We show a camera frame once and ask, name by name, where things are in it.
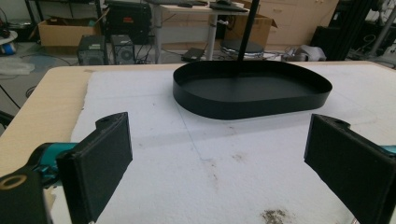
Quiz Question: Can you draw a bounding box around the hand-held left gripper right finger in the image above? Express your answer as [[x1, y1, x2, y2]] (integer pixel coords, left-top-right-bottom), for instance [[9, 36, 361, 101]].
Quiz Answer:
[[304, 113, 396, 224]]

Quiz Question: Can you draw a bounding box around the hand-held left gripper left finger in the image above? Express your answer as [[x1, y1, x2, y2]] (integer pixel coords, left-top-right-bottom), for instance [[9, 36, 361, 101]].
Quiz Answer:
[[26, 111, 134, 224]]

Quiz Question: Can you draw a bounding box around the black computer tower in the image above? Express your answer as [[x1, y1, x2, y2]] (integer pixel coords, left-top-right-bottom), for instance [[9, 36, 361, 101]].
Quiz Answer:
[[77, 35, 108, 66]]

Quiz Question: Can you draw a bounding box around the grey computer tower with fan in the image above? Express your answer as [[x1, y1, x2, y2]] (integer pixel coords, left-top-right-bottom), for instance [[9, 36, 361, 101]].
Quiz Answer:
[[110, 34, 135, 65]]

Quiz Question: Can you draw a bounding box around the grey cloth bundle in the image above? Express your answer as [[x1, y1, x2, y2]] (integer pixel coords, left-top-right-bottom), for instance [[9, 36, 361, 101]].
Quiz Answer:
[[283, 44, 327, 63]]

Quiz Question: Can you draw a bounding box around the black oval metal tray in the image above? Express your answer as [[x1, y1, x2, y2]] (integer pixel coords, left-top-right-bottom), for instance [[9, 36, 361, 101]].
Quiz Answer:
[[172, 60, 333, 120]]

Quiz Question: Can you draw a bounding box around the white foam mat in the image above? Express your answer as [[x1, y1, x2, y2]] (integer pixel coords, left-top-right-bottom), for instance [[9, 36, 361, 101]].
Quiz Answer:
[[49, 63, 396, 224]]

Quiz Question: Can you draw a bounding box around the open cardboard box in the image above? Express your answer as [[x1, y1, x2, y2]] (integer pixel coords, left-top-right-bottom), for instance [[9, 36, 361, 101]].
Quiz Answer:
[[29, 17, 102, 49]]

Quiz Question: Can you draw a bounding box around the large black equipment case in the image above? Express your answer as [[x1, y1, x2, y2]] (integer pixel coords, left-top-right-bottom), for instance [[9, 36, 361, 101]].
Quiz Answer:
[[104, 1, 153, 46]]

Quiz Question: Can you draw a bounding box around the black flat device on floor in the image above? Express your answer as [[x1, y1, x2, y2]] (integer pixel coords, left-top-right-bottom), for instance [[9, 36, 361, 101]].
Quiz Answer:
[[180, 47, 205, 63]]

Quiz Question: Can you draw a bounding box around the beige wooden cabinet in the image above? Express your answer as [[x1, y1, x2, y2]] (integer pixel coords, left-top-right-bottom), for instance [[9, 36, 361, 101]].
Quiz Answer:
[[246, 0, 340, 48]]

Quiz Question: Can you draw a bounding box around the tall brown cardboard box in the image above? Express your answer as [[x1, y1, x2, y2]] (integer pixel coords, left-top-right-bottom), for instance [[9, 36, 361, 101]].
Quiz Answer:
[[225, 13, 278, 49]]

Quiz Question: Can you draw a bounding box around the black vertical pole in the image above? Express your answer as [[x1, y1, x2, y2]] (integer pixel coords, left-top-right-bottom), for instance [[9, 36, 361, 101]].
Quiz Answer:
[[237, 0, 261, 63]]

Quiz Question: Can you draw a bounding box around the white desk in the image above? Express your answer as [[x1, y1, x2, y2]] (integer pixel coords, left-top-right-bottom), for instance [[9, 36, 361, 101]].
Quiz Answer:
[[152, 2, 250, 62]]

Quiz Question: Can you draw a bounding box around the black metal frame stand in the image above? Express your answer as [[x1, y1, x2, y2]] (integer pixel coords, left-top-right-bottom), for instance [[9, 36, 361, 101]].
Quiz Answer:
[[311, 0, 379, 61]]

